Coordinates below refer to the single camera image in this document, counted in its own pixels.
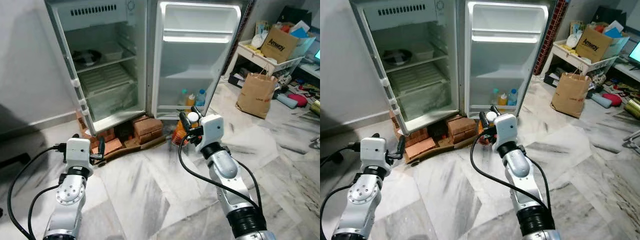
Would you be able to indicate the dark bowl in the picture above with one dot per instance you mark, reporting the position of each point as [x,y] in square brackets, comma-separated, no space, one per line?
[86,56]
[397,56]

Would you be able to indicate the grey metal chair leg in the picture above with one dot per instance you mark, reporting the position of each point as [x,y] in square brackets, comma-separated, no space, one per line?
[315,143]
[632,138]

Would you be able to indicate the black furniture foot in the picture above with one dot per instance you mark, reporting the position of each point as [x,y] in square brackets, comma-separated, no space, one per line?
[330,159]
[12,160]

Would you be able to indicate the brown wooden base board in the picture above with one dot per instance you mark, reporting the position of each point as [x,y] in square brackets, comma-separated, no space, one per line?
[450,142]
[145,145]

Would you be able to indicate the white open fridge cabinet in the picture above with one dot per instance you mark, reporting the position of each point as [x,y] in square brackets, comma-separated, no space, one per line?
[107,107]
[420,107]

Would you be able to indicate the clear bottle with blue label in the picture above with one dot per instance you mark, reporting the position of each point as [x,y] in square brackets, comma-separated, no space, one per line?
[200,98]
[512,97]

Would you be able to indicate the orange bottle with white cap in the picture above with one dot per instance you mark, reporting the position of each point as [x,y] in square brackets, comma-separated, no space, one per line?
[482,138]
[180,136]

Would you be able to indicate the red clay brick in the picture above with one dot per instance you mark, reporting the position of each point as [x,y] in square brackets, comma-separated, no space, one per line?
[109,146]
[420,148]
[460,125]
[148,126]

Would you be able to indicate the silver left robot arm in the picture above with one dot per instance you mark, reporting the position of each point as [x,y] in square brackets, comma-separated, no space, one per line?
[67,200]
[361,200]

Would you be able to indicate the white plastic bag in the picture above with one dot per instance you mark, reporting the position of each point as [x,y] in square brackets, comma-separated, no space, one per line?
[257,41]
[572,40]

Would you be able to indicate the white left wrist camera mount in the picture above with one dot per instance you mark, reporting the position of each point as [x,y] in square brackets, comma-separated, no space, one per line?
[79,151]
[373,151]

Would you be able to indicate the small orange juice bottle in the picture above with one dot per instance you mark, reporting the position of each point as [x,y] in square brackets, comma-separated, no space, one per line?
[190,101]
[502,100]

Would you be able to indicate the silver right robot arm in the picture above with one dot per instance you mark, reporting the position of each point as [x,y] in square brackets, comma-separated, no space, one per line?
[527,185]
[232,185]

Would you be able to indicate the black bag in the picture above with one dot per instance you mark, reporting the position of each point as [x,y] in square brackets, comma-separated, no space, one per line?
[296,15]
[609,15]

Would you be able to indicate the white plastic crate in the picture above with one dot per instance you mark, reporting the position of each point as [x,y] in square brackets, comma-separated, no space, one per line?
[607,62]
[295,60]

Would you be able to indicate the pink red pouch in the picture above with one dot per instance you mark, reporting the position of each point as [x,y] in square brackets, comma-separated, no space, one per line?
[613,99]
[299,99]

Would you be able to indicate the clear bottle with green cap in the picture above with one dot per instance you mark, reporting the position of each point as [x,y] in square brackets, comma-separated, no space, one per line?
[183,96]
[494,96]

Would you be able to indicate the brown paper shopping bag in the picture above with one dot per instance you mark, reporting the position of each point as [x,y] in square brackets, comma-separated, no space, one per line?
[256,95]
[570,95]

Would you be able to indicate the red brick pattern pillar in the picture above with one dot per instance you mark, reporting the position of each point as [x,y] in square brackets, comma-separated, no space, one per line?
[246,25]
[549,35]

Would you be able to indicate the white low shelf rack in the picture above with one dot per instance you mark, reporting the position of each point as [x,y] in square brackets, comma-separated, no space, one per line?
[550,70]
[237,70]

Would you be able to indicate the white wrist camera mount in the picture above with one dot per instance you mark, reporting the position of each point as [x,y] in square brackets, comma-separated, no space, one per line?
[505,131]
[79,151]
[373,151]
[212,131]

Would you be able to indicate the white fridge door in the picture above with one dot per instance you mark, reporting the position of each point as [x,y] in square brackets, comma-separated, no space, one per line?
[197,60]
[505,60]

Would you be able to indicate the light blue roll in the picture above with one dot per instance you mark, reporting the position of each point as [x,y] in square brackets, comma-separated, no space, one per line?
[599,100]
[284,101]

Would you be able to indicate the golden metal tin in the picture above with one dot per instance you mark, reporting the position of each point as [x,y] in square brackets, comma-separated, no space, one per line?
[316,107]
[633,108]

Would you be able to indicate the brown Amway cardboard box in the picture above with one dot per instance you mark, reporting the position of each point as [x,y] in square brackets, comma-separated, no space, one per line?
[594,45]
[280,46]

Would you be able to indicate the lit computer monitor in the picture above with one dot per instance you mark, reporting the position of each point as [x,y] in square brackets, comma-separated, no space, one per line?
[635,52]
[317,54]

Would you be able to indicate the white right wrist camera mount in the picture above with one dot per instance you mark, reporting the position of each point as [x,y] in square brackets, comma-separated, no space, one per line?
[212,131]
[505,131]

